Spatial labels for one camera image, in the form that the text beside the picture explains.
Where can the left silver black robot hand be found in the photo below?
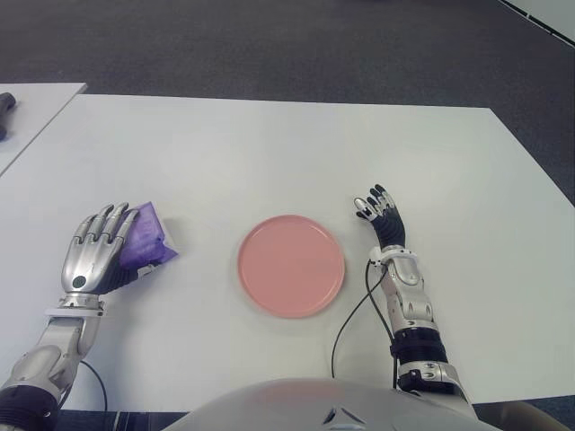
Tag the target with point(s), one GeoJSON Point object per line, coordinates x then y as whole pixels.
{"type": "Point", "coordinates": [90, 256]}

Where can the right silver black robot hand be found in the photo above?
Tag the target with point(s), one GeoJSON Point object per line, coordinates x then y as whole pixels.
{"type": "Point", "coordinates": [391, 226]}

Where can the purple tissue paper pack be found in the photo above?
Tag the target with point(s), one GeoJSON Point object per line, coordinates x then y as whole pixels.
{"type": "Point", "coordinates": [148, 238]}

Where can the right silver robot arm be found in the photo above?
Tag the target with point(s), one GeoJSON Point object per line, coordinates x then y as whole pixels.
{"type": "Point", "coordinates": [406, 274]}

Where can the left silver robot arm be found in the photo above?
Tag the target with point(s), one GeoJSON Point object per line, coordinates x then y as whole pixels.
{"type": "Point", "coordinates": [63, 332]}

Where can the pink round plate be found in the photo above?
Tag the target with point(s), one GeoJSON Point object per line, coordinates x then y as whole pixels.
{"type": "Point", "coordinates": [292, 265]}

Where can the black object on side table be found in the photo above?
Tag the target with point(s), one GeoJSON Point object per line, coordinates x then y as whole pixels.
{"type": "Point", "coordinates": [6, 105]}

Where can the silver robot torso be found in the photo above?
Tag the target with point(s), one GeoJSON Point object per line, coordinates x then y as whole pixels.
{"type": "Point", "coordinates": [287, 404]}

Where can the tan brown rounded object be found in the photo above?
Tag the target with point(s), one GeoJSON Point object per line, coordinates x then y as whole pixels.
{"type": "Point", "coordinates": [530, 417]}

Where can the white panel with dark edge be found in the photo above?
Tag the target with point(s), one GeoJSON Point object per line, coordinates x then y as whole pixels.
{"type": "Point", "coordinates": [557, 13]}

